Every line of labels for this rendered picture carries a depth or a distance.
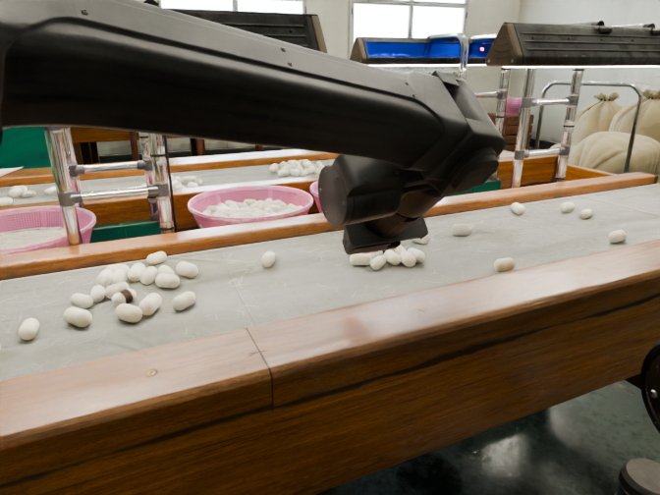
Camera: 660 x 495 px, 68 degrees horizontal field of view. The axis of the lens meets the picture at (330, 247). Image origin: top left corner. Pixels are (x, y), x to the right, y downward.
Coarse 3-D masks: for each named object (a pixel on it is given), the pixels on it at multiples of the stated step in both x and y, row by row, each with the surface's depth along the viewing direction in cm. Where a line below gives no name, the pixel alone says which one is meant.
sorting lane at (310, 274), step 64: (640, 192) 122; (192, 256) 82; (256, 256) 82; (320, 256) 82; (448, 256) 82; (512, 256) 82; (0, 320) 62; (64, 320) 62; (192, 320) 62; (256, 320) 62
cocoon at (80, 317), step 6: (72, 306) 61; (66, 312) 60; (72, 312) 60; (78, 312) 59; (84, 312) 60; (66, 318) 60; (72, 318) 59; (78, 318) 59; (84, 318) 59; (90, 318) 60; (78, 324) 59; (84, 324) 60
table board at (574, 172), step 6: (504, 150) 181; (570, 168) 156; (576, 168) 154; (582, 168) 152; (588, 168) 151; (570, 174) 156; (576, 174) 154; (582, 174) 152; (588, 174) 150; (594, 174) 148; (600, 174) 146; (606, 174) 144; (612, 174) 143; (570, 180) 156
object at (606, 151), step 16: (592, 144) 330; (608, 144) 321; (624, 144) 318; (640, 144) 316; (656, 144) 314; (576, 160) 335; (592, 160) 323; (608, 160) 316; (624, 160) 309; (640, 160) 307; (656, 160) 310
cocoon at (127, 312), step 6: (120, 306) 61; (126, 306) 61; (132, 306) 61; (120, 312) 61; (126, 312) 60; (132, 312) 60; (138, 312) 61; (120, 318) 61; (126, 318) 60; (132, 318) 60; (138, 318) 61
